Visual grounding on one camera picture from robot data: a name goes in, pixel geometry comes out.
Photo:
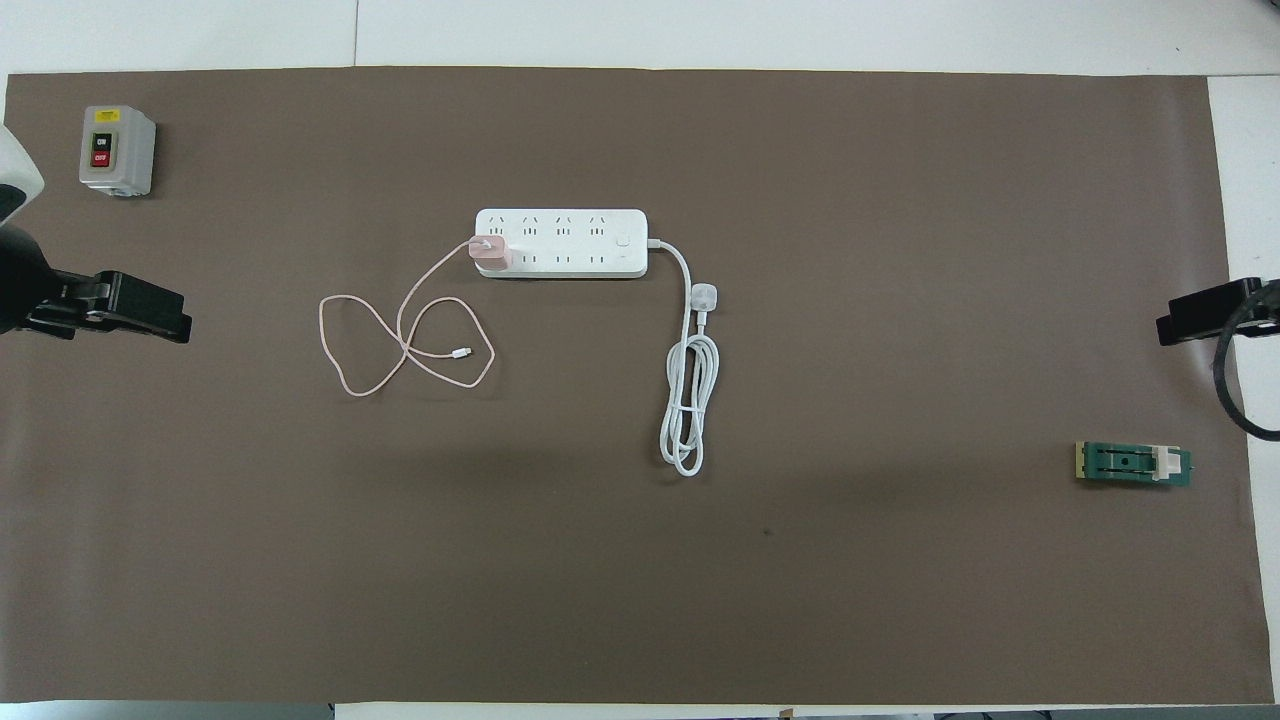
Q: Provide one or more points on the grey on-off switch box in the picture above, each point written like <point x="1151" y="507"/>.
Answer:
<point x="118" y="150"/>

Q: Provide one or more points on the pink charger adapter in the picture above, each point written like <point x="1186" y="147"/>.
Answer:
<point x="491" y="254"/>

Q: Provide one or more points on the white power strip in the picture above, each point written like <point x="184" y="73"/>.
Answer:
<point x="580" y="243"/>

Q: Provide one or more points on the brown table mat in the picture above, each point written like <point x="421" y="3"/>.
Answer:
<point x="800" y="560"/>

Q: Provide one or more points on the green knife switch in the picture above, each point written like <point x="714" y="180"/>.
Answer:
<point x="1125" y="463"/>

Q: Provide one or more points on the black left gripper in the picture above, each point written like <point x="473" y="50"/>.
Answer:
<point x="25" y="280"/>

